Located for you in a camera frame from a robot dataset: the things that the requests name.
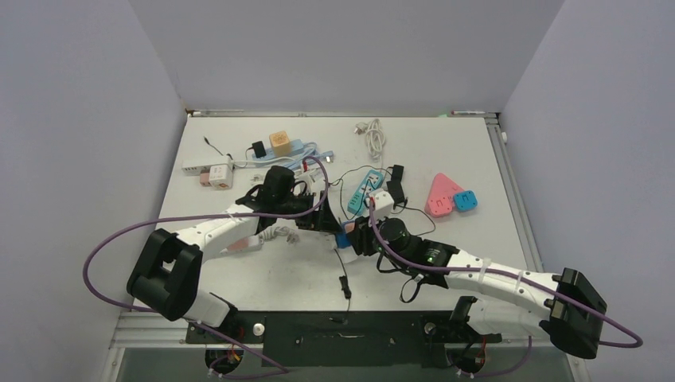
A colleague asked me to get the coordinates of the black thin adapter cable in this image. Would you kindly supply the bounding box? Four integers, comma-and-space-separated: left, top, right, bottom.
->
329, 164, 394, 212

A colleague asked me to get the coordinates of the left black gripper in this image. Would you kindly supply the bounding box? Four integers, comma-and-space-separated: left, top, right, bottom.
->
276, 190, 341, 234

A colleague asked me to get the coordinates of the pink triangular socket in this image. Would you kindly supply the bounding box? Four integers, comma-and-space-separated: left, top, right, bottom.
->
424, 173, 465, 218

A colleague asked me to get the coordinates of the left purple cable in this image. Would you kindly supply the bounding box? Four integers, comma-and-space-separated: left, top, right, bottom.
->
82, 155, 330, 380

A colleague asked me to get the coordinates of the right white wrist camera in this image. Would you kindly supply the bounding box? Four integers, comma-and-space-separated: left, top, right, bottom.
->
367, 189, 394, 220

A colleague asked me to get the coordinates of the blue square plug adapter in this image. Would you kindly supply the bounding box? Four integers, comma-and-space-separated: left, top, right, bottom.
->
453, 190, 478, 212

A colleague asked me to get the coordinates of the teal power strip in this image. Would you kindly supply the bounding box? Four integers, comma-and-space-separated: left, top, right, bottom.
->
347, 170, 385, 216

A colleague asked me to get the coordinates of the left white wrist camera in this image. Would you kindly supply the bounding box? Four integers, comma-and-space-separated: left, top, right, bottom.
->
295, 172, 326, 195

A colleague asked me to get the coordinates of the white long power strip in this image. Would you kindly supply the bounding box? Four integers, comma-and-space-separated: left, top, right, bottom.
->
181, 155, 233, 176

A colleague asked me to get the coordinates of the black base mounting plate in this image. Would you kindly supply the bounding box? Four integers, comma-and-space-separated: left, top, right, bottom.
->
219, 310, 502, 368

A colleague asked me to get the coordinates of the blue white small adapter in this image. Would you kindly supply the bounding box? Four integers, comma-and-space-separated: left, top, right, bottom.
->
334, 220, 357, 263

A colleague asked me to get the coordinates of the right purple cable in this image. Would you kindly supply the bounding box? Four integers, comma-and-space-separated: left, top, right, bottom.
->
368, 197, 645, 378

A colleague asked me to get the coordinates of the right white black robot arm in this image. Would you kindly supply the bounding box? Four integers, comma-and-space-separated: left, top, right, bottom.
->
345, 216, 607, 359

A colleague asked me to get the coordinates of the orange cube socket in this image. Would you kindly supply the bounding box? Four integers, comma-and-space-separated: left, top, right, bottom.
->
269, 131, 292, 157

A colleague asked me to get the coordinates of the large black power adapter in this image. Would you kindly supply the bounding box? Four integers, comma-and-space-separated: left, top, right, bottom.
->
386, 165, 407, 205

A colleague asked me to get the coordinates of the light blue coiled cable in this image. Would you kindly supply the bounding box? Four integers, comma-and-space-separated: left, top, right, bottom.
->
284, 142, 334, 170

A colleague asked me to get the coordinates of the small black charger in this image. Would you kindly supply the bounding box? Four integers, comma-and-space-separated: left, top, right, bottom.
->
252, 141, 267, 158

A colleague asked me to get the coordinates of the white cube adapter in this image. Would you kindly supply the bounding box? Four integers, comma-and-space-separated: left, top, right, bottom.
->
209, 164, 233, 189

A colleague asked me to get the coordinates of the purple cable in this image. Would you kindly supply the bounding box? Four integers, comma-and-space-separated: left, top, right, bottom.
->
368, 197, 645, 378
82, 155, 330, 380

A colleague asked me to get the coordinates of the pink cube socket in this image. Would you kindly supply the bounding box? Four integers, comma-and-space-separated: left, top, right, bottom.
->
227, 236, 258, 252

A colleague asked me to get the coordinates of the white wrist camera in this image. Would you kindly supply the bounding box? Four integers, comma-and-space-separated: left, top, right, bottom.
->
367, 189, 394, 220
295, 172, 326, 195

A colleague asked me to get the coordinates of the light blue power strip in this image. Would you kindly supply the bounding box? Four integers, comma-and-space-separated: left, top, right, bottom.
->
252, 139, 304, 162

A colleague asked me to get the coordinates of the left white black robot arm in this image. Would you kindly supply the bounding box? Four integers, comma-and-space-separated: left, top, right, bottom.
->
127, 166, 341, 342

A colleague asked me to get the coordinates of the white curly cord with plug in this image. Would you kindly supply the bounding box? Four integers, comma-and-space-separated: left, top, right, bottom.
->
258, 224, 301, 245

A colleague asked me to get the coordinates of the white coiled cable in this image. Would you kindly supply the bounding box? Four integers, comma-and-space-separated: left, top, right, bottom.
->
354, 118, 387, 162

